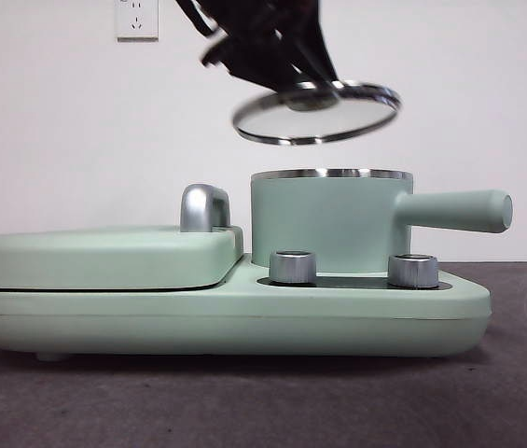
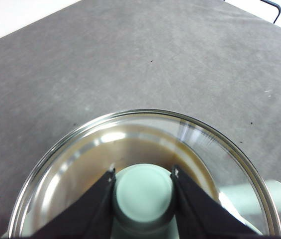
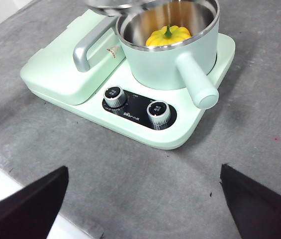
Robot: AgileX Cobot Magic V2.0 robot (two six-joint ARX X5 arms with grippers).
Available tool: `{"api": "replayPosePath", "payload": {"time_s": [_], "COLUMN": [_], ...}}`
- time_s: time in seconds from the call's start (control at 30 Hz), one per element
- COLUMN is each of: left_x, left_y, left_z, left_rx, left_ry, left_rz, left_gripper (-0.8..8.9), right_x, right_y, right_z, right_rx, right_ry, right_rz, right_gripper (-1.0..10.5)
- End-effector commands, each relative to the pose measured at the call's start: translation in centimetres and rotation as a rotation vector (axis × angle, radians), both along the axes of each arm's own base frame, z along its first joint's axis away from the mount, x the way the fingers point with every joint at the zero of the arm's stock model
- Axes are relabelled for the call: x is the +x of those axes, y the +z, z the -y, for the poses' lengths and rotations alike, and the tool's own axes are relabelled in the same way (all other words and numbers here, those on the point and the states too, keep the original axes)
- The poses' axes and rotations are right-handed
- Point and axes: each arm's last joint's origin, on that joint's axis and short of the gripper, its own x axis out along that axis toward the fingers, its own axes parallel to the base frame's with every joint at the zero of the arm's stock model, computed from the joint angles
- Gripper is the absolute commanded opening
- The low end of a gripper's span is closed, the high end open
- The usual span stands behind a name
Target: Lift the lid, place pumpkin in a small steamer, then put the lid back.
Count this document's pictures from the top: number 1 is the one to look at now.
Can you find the glass lid with mint knob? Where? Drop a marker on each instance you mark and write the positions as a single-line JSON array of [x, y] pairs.
[[319, 116]]

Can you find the silver control dial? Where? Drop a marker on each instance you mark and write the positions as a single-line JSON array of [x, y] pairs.
[[293, 268], [413, 271]]

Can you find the white wall socket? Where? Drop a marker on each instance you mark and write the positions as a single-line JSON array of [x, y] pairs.
[[136, 21]]

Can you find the mint green breakfast maker base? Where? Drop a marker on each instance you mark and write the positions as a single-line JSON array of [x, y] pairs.
[[104, 322]]

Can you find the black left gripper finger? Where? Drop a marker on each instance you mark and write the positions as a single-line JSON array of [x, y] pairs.
[[253, 65], [309, 42]]

